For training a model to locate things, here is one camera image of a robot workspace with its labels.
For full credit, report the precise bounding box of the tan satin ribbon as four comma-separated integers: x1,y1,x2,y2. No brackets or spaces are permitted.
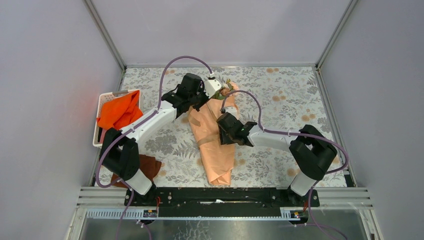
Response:
188,111,220,147

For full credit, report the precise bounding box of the beige kraft wrapping paper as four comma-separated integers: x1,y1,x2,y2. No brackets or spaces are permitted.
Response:
188,82,239,186

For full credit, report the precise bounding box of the pink fake flower bouquet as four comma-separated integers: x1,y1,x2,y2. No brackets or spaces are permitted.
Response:
212,78,239,100

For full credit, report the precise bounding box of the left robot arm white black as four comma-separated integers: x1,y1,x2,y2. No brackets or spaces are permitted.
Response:
99,73,221,206

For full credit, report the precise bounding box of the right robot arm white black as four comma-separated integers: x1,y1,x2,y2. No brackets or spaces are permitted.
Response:
216,112,338,206

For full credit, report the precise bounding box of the floral patterned table mat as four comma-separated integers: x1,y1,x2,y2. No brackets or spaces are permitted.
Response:
119,66,333,188

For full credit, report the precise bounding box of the orange cloth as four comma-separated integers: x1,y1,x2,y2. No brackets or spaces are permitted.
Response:
96,90,144,130

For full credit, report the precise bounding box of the brown cloth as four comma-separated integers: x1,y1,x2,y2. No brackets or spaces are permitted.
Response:
110,154,162,189

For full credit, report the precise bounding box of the white plastic basket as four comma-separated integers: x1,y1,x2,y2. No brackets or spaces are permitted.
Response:
92,89,143,148

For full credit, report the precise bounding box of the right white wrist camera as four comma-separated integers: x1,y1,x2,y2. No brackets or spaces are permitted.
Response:
225,106,240,120

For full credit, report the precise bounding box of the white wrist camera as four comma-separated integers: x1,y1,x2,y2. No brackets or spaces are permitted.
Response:
225,106,240,120
204,78,223,99

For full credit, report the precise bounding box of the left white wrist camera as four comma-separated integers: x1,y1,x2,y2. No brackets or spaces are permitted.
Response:
204,78,223,99

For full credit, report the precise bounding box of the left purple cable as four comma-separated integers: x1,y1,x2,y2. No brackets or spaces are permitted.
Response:
95,55,216,240

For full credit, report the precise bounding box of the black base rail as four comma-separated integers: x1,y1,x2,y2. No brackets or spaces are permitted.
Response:
124,187,320,218

